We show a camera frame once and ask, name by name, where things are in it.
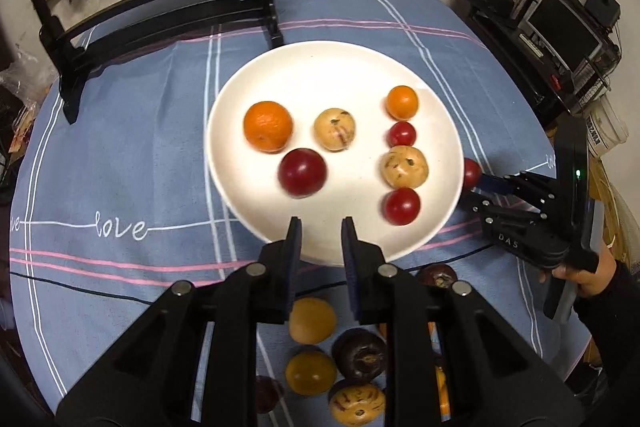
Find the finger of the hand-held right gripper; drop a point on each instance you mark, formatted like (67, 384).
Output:
(500, 183)
(500, 213)

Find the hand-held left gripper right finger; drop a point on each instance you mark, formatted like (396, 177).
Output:
(350, 257)

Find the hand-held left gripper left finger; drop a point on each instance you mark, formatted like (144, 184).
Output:
(295, 247)

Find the dark purple mangosteen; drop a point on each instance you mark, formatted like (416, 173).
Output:
(360, 354)
(436, 276)

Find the small red plum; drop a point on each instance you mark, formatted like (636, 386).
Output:
(402, 134)

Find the yellow-green round fruit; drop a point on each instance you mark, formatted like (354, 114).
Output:
(311, 373)

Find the orange mandarin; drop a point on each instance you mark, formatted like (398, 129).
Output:
(402, 102)
(268, 127)

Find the dark red plum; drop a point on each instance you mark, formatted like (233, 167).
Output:
(267, 394)

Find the yellow-orange mandarin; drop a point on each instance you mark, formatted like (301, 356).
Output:
(441, 387)

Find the white plate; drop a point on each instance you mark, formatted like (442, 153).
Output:
(350, 77)

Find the person's right forearm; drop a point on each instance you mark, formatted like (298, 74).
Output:
(620, 327)

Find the person's right hand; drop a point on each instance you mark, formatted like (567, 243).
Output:
(600, 277)

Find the pale yellow round fruit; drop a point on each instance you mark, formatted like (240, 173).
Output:
(312, 320)

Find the white bucket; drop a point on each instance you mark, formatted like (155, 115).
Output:
(607, 127)

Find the black monitor stand shelf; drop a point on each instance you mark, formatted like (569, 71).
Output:
(540, 72)

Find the computer monitor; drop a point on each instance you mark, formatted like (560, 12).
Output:
(560, 27)

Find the blue plaid tablecloth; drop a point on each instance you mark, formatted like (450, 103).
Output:
(125, 147)

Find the long thin black thread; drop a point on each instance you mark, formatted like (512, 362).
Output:
(100, 289)

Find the black speaker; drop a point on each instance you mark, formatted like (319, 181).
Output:
(602, 2)

